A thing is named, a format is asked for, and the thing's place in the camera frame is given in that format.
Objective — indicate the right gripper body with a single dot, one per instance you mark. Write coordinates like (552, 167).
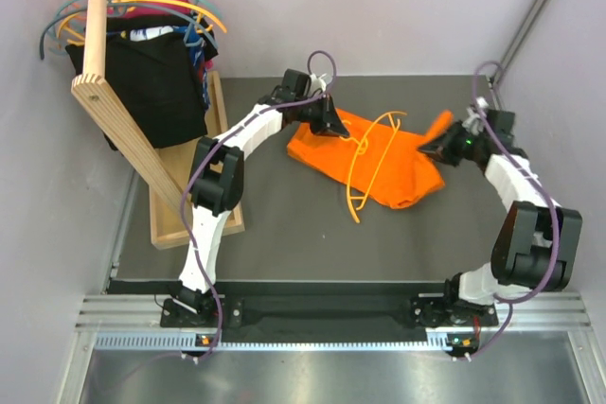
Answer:
(464, 144)

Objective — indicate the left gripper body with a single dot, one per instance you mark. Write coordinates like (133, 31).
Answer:
(313, 112)

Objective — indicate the yellow hanger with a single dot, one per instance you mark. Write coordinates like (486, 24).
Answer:
(357, 203)
(165, 2)

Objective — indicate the orange trousers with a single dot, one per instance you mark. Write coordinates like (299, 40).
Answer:
(406, 175)

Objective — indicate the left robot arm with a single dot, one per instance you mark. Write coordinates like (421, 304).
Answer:
(216, 181)

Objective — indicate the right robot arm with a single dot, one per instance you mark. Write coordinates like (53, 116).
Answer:
(536, 247)

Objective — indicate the blue hanging garment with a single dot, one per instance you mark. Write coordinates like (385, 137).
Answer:
(196, 44)

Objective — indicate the black hanging garment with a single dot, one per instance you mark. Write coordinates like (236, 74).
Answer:
(148, 66)

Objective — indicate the pink hanging garment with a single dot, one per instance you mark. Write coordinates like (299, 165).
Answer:
(129, 9)

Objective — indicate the wooden rack pole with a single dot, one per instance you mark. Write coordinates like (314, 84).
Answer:
(100, 101)

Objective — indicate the corner aluminium profile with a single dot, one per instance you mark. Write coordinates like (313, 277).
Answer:
(519, 38)

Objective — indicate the aluminium frame rail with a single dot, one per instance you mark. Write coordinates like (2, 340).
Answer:
(541, 350)

